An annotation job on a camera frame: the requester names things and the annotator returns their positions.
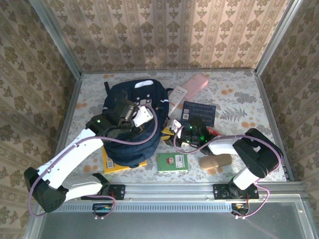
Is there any navy blue book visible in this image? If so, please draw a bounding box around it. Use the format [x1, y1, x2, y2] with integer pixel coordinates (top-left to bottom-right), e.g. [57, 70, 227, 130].
[179, 101, 216, 126]

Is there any grey metal sheet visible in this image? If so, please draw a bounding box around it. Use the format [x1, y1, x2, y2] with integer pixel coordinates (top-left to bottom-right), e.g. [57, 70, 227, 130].
[23, 194, 319, 239]

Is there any red snack packet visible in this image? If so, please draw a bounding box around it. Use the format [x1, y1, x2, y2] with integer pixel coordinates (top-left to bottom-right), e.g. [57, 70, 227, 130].
[206, 126, 222, 136]

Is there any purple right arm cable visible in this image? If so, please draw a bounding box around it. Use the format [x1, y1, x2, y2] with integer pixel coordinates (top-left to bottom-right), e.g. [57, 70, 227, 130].
[173, 124, 285, 220]

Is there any small circuit board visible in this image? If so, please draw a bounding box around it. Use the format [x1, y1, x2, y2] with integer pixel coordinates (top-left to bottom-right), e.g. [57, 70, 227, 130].
[92, 203, 113, 217]
[231, 203, 250, 216]

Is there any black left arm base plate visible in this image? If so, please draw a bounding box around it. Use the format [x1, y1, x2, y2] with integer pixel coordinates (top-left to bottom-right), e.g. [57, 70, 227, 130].
[81, 183, 126, 201]

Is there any grey slotted cable duct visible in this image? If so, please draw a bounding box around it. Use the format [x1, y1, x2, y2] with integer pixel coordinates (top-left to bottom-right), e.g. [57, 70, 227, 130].
[46, 202, 234, 213]

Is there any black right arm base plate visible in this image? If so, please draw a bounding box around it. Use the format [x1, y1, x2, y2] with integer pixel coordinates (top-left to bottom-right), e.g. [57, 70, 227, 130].
[213, 183, 260, 201]

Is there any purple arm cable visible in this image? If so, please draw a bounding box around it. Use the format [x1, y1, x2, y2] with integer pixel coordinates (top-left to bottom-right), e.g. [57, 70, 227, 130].
[27, 103, 159, 220]
[173, 124, 285, 220]

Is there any aluminium table side rail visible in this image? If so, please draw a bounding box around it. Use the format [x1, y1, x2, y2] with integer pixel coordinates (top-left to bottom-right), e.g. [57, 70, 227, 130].
[47, 74, 83, 183]
[254, 71, 297, 182]

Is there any pink pencil case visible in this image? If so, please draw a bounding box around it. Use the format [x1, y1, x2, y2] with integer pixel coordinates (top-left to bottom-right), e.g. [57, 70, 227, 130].
[179, 73, 209, 99]

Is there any navy blue backpack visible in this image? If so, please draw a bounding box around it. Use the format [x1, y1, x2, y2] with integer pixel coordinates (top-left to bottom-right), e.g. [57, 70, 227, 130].
[103, 79, 174, 168]

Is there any green book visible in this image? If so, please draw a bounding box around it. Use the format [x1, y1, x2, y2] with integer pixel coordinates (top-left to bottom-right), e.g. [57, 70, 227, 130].
[157, 152, 189, 173]

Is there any aluminium corner post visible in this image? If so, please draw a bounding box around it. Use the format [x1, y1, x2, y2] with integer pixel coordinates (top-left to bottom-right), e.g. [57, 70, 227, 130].
[29, 0, 83, 78]
[254, 0, 307, 75]

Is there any aluminium table edge rail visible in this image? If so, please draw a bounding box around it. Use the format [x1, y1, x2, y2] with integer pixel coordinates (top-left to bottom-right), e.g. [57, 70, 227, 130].
[81, 69, 256, 74]

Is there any white pack with red label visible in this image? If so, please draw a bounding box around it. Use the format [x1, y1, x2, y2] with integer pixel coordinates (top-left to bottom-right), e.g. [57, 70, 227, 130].
[168, 85, 189, 118]

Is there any yellow book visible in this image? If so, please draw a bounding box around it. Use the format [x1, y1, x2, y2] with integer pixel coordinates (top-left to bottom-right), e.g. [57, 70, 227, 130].
[102, 145, 148, 174]

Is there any wide aluminium mounting rail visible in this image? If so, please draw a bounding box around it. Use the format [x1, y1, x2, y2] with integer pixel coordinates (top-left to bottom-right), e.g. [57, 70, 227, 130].
[37, 181, 307, 202]

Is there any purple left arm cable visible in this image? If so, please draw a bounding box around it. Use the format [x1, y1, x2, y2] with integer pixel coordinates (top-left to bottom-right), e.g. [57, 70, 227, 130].
[27, 103, 159, 220]

